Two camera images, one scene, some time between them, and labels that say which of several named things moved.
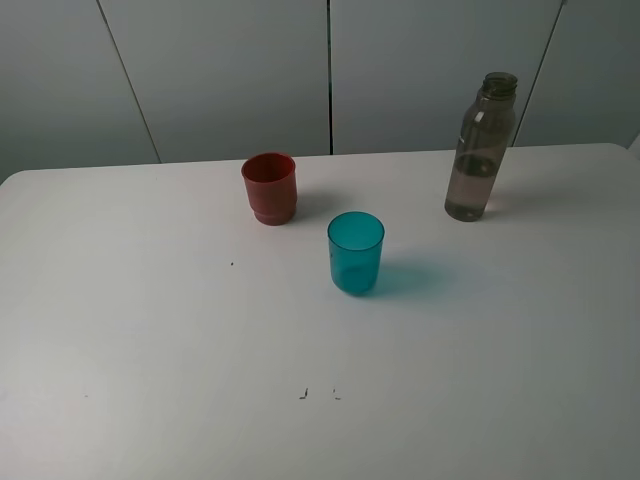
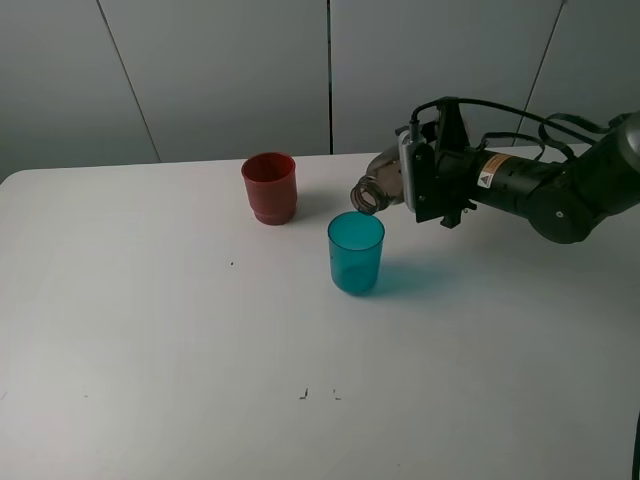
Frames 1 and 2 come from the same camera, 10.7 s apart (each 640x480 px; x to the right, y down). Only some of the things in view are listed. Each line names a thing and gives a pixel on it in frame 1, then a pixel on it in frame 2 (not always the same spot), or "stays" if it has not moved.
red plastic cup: (271, 183) stays
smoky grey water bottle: (484, 137) to (382, 185)
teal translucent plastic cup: (355, 241) stays
